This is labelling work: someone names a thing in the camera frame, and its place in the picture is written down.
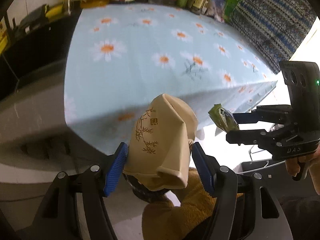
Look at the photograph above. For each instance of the black kitchen sink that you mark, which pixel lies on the black kitchen sink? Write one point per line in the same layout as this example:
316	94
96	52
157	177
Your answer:
40	53

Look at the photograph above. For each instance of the green packet bag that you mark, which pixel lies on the green packet bag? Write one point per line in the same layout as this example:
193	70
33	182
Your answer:
229	7

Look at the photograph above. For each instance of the yellow sponge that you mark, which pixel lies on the yellow sponge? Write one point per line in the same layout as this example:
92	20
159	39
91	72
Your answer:
55	10

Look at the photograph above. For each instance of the person's right hand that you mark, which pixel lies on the person's right hand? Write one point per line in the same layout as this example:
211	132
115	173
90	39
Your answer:
293	167

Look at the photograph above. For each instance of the yellow dish soap bottle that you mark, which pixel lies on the yellow dish soap bottle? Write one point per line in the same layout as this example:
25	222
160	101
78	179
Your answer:
4	36

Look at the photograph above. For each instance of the beige paper bag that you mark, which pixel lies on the beige paper bag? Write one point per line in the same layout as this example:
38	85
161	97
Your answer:
159	149

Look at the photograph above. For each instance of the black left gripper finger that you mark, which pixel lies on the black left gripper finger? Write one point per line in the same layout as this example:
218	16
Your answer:
246	118
257	137

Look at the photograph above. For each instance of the mustard fleece sleeve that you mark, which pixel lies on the mustard fleece sleeve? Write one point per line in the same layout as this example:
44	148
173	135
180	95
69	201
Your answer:
162	220

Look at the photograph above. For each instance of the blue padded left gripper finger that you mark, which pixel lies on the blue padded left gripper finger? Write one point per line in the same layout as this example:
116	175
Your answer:
206	176
115	168

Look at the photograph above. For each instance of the blue patterned cloth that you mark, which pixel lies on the blue patterned cloth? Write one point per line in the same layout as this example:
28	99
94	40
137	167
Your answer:
275	28

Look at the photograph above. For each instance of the blue white snack bag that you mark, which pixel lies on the blue white snack bag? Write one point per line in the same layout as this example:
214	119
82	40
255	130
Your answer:
216	9

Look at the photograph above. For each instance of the black trash bin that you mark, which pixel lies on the black trash bin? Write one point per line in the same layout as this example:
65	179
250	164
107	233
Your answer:
143	193

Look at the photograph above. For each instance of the blue daisy tablecloth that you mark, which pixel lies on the blue daisy tablecloth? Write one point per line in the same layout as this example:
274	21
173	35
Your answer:
122	56

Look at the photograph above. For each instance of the green snack wrapper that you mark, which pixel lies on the green snack wrapper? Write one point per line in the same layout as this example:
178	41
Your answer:
223	118

